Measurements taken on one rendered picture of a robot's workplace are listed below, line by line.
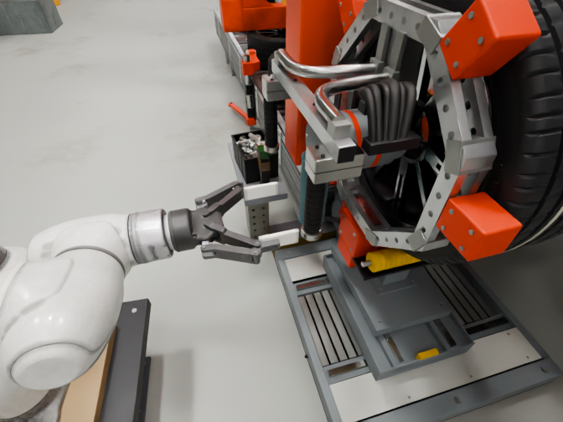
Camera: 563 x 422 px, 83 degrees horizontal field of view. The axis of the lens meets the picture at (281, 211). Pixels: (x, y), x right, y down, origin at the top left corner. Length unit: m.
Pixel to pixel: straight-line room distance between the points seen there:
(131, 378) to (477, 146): 1.00
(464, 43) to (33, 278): 0.64
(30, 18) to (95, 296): 5.69
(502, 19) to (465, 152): 0.18
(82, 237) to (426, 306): 1.08
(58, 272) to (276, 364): 0.99
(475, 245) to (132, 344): 0.94
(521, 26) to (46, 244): 0.74
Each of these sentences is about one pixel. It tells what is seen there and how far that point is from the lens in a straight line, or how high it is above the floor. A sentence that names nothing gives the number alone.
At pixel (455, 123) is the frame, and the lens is 0.59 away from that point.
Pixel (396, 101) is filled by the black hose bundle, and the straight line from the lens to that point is 0.55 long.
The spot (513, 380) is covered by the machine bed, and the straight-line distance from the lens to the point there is 1.46.
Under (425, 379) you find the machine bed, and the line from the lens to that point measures 1.33.
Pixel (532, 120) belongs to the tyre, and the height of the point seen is 1.02.
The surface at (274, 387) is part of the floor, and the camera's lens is 1.31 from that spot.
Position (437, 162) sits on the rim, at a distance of 0.80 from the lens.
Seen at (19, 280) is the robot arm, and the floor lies 0.94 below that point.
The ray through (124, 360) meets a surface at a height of 0.30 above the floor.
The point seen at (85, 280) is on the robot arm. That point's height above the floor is 0.91.
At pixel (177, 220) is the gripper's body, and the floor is 0.87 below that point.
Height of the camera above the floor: 1.24
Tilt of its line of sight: 43 degrees down
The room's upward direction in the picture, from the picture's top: straight up
